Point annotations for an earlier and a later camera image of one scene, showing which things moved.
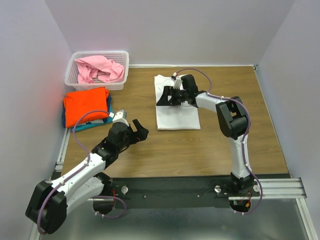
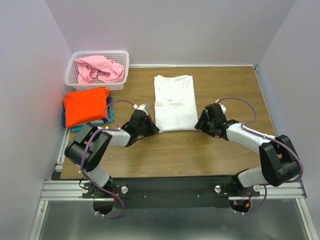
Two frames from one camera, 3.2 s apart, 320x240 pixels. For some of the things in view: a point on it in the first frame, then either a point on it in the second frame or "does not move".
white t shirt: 174,117 does not move
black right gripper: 167,91 → 203,116
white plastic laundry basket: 101,68 does not move
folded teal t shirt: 111,120 does not move
